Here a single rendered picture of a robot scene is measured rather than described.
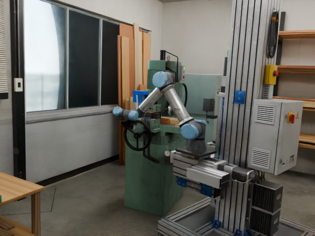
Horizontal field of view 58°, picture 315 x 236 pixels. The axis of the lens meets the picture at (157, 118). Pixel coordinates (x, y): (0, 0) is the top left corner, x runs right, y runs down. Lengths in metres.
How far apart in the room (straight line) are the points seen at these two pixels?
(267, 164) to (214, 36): 3.43
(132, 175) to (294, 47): 3.14
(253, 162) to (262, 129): 0.24
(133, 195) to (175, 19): 3.46
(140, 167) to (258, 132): 1.32
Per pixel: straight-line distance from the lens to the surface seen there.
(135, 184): 2.96
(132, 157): 2.89
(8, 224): 2.53
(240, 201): 2.22
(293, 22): 4.90
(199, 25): 5.24
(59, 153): 3.71
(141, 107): 2.28
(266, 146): 1.99
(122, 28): 4.42
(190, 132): 1.96
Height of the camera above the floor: 1.34
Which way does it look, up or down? 8 degrees down
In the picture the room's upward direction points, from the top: 3 degrees clockwise
